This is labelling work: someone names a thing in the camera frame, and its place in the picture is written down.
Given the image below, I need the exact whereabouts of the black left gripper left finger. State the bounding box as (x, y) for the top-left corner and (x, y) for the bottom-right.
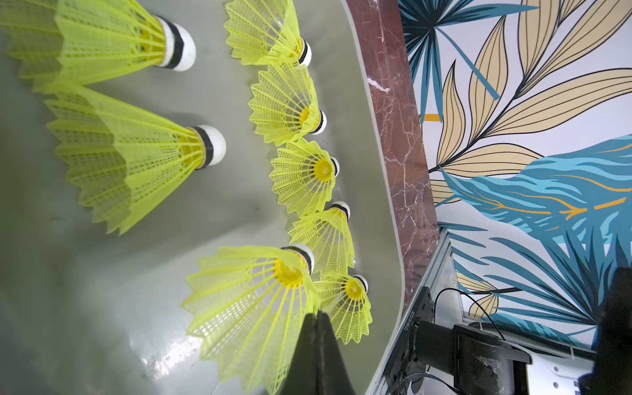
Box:
(279, 314), (319, 395)

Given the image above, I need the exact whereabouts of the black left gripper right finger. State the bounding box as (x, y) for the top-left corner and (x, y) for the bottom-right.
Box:
(318, 311), (355, 395)

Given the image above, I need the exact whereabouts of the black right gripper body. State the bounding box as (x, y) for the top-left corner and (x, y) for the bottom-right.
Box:
(384, 286), (533, 394)

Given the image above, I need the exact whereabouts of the yellow shuttlecock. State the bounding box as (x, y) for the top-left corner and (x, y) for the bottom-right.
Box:
(44, 83), (227, 235)
(269, 138), (341, 217)
(314, 273), (373, 345)
(249, 64), (328, 146)
(289, 201), (355, 275)
(224, 0), (313, 67)
(182, 244), (320, 394)
(1, 1), (197, 92)

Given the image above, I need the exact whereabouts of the grey-green plastic storage tray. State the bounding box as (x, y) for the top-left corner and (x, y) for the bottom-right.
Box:
(1, 1), (404, 394)

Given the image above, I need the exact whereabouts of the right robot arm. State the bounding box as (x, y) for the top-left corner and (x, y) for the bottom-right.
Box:
(383, 268), (631, 394)

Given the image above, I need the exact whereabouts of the aluminium frame post right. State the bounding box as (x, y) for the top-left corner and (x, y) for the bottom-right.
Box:
(367, 228), (463, 394)

